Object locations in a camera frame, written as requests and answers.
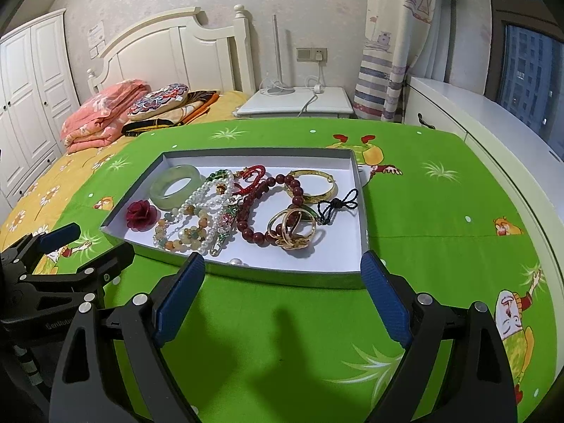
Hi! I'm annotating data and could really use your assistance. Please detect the boat print curtain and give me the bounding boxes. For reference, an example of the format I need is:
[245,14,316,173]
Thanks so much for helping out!
[355,0,441,124]

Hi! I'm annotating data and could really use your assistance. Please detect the pink folded quilt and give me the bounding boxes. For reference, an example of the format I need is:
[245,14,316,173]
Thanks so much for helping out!
[60,79,151,155]

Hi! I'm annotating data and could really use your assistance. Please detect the dark red large-bead necklace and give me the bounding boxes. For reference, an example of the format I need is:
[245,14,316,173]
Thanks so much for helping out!
[235,174,306,246]

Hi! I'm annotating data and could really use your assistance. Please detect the white pearl necklace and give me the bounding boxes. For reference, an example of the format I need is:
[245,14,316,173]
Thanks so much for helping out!
[180,170,237,248]

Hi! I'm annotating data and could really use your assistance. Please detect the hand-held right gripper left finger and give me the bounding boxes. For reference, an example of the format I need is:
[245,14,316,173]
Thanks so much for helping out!
[49,252,206,423]

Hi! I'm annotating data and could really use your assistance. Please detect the gold bangle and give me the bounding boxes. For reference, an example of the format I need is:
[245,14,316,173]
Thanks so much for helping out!
[284,168,339,204]

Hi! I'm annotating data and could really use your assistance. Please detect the cluster of gold rings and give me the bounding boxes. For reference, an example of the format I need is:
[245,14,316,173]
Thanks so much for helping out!
[265,208,320,252]

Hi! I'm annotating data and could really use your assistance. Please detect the yellow flowered bed sheet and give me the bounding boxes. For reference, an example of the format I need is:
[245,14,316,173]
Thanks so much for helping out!
[0,90,247,247]

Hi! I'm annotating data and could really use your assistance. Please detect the wall socket plate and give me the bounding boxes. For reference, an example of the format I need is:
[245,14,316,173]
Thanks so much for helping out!
[296,47,327,63]

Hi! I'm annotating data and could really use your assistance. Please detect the bright red beaded bracelet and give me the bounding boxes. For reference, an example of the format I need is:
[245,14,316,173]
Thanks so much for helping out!
[233,164,268,195]

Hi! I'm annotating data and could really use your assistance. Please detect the dark framed window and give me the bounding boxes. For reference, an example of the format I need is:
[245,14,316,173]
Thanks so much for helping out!
[485,0,564,159]

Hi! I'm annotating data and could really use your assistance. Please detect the orange and black folded blanket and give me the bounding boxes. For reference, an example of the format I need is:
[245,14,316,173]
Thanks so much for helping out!
[121,89,221,137]

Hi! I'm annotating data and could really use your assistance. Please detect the pale green jade bangle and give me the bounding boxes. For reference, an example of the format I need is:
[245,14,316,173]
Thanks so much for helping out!
[149,164,207,210]

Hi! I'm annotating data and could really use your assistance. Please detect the embroidered patterned pillow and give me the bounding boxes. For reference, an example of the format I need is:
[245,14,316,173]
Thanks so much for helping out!
[127,83,190,122]

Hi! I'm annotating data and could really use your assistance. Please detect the cream bed headboard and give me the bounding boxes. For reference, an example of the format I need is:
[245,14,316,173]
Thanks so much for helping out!
[87,4,256,107]

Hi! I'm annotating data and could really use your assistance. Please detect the white slim desk lamp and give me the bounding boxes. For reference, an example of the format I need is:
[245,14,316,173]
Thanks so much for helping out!
[258,14,297,96]

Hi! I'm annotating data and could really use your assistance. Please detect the white charger cable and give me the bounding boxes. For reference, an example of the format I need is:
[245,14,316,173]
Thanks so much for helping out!
[300,51,327,117]

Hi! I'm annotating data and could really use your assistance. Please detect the white wardrobe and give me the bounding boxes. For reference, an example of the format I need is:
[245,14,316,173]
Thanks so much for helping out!
[0,9,80,210]

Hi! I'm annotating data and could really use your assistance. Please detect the white bedside table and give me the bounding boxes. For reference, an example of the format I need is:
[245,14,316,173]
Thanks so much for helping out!
[233,86,355,119]

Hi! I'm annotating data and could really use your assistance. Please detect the white paper wall note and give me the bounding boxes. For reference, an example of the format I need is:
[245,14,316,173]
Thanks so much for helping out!
[88,24,106,59]

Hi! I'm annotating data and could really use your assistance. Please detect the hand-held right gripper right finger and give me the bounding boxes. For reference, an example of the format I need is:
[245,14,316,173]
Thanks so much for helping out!
[360,250,517,423]

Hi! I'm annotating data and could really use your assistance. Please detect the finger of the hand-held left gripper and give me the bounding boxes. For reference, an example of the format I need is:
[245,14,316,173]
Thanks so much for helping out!
[20,242,135,306]
[0,223,82,275]

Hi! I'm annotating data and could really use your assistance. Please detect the dark red rose brooch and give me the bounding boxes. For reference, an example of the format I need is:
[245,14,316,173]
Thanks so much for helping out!
[125,200,160,231]

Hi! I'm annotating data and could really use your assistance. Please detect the pearl safety pin brooch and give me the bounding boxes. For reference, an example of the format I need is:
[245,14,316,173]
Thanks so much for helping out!
[209,233,233,257]

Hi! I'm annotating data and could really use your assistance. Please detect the multicolour stone bead bracelet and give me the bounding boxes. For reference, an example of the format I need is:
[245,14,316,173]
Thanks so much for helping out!
[153,205,213,254]

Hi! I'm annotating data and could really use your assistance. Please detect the grey shallow tray box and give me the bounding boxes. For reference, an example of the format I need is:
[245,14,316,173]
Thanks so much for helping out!
[100,147,370,290]

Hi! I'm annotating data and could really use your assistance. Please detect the green printed cloth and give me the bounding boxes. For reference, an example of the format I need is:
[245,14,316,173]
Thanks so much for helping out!
[44,117,557,423]

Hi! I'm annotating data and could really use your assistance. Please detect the black knotted cord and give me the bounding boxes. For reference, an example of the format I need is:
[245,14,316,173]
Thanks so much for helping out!
[294,188,359,229]

